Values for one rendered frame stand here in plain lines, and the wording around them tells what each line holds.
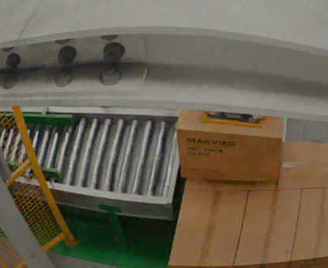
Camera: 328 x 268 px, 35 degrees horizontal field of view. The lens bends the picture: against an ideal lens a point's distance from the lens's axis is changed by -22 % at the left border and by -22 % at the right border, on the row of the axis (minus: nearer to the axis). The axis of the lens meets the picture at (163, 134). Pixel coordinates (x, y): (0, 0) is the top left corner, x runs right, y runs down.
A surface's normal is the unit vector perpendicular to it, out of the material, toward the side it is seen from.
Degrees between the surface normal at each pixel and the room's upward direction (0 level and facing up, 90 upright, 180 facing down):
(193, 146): 89
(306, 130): 0
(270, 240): 0
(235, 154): 89
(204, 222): 0
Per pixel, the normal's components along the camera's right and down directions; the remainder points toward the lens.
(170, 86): -0.10, -0.65
